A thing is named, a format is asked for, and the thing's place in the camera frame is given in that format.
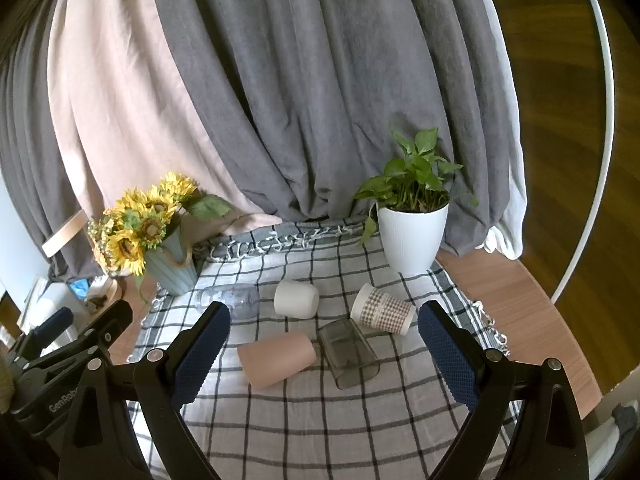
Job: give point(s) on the green leafy plant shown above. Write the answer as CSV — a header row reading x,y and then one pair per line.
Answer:
x,y
415,175

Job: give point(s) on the pale blue ribbed vase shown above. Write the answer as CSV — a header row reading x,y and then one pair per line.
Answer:
x,y
172,267

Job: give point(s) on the white cup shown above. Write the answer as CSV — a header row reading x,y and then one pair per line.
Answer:
x,y
296,299

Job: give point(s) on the light wooden strip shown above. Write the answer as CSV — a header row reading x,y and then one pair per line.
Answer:
x,y
64,235

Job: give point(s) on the white curtain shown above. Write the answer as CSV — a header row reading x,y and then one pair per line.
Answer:
x,y
506,160

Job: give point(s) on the white hoop tube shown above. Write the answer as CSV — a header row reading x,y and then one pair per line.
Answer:
x,y
607,90

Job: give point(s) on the grey curtain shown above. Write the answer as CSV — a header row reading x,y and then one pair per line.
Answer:
x,y
310,85

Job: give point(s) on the brown checked paper cup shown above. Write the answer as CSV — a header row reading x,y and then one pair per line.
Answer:
x,y
382,316

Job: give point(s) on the checked tablecloth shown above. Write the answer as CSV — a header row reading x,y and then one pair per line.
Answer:
x,y
310,420

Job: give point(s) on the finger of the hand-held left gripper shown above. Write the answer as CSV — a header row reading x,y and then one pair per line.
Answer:
x,y
50,324
107,322

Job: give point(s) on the white ribbed plant pot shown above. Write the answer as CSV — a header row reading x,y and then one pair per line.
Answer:
x,y
410,242

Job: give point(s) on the grey square glass cup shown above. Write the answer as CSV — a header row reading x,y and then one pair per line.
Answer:
x,y
348,355

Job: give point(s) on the sunflower bouquet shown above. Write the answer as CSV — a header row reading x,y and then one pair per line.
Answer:
x,y
142,225

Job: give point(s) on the white box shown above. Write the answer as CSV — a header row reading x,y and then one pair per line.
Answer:
x,y
47,300

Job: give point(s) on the blue wrapper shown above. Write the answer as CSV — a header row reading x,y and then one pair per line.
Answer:
x,y
80,288

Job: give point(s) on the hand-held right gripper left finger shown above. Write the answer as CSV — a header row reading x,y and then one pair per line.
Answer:
x,y
197,355

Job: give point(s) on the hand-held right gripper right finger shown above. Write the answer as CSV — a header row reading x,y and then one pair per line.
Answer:
x,y
450,360

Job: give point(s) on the pink cup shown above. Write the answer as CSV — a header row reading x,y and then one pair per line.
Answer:
x,y
277,358

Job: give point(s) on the pink curtain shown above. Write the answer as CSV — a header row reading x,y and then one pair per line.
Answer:
x,y
125,110

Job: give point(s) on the grey cloth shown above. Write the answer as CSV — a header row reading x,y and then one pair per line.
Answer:
x,y
626,416

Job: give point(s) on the clear plastic cup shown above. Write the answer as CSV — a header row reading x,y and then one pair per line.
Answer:
x,y
237,300

